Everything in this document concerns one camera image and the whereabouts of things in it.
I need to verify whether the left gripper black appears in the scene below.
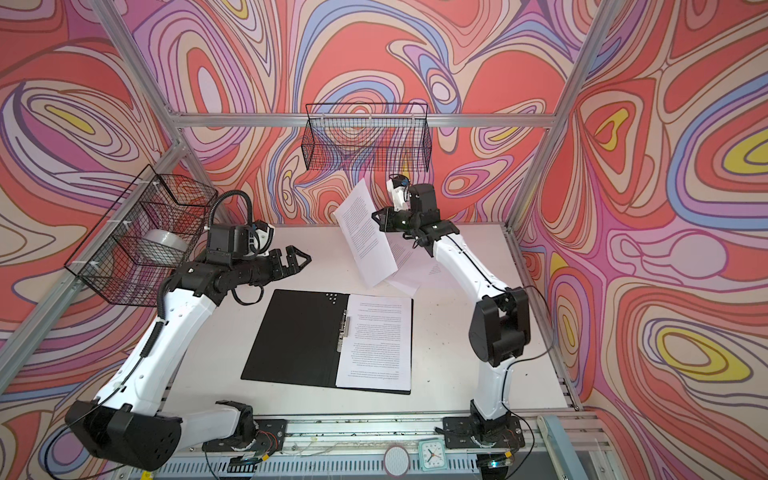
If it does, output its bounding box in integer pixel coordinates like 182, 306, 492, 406
231, 243, 311, 286

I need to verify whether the printed paper sheet stack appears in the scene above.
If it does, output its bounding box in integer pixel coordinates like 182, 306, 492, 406
333, 180, 397, 288

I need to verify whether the red folder black inside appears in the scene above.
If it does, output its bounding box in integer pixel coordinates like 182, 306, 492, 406
240, 289, 414, 396

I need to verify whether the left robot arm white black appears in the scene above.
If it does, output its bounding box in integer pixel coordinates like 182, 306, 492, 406
65, 246, 312, 471

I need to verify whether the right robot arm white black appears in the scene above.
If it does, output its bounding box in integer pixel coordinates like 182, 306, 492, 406
371, 174, 531, 446

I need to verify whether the metal folder clip mechanism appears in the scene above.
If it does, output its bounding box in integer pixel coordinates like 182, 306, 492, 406
337, 311, 351, 353

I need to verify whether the white tape roll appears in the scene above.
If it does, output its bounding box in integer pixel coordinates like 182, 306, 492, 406
143, 229, 188, 252

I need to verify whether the round pink white disc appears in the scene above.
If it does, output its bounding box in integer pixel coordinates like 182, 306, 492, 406
382, 445, 411, 478

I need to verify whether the small teal alarm clock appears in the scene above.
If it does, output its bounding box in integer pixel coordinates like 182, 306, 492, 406
418, 438, 448, 472

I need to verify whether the light blue bar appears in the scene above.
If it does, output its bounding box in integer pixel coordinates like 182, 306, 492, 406
536, 415, 589, 480

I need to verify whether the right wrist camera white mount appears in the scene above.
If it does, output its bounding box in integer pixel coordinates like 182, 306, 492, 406
386, 174, 411, 211

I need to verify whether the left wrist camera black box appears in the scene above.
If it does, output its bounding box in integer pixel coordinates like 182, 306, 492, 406
207, 221, 274, 259

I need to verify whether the black wire basket back wall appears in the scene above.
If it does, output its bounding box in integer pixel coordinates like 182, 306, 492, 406
301, 101, 432, 175

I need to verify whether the black wire basket wall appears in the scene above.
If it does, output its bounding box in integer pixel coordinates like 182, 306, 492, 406
65, 166, 217, 307
301, 101, 432, 175

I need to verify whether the black wire basket left wall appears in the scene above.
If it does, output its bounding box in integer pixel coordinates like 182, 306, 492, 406
65, 166, 217, 307

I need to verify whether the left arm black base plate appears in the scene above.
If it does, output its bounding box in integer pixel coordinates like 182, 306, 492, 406
202, 418, 288, 454

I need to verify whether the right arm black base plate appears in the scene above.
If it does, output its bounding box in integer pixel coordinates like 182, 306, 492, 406
434, 415, 526, 452

